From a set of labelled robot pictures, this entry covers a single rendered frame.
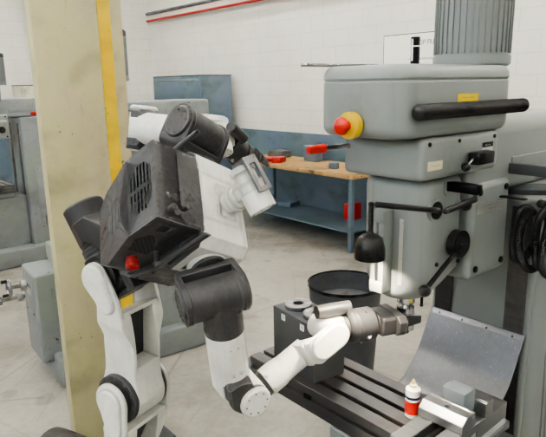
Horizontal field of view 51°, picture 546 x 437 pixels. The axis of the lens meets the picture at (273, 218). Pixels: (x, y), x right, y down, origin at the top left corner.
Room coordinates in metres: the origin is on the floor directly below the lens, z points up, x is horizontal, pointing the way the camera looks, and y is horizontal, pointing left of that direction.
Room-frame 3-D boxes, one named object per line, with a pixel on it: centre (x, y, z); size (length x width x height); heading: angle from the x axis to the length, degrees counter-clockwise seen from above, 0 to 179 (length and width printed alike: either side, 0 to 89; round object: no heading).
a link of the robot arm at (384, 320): (1.40, -0.27, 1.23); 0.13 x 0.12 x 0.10; 21
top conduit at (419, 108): (1.34, -0.47, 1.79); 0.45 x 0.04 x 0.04; 130
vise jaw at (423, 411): (1.26, -0.42, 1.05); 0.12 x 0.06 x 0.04; 42
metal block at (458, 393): (1.30, -0.46, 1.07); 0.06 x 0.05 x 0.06; 42
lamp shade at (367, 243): (1.28, -0.23, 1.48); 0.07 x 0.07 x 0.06
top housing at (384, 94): (1.44, -0.36, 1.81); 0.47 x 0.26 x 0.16; 130
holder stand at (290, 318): (1.70, -0.11, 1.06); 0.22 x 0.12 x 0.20; 34
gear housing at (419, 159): (1.46, -0.39, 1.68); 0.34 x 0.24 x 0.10; 130
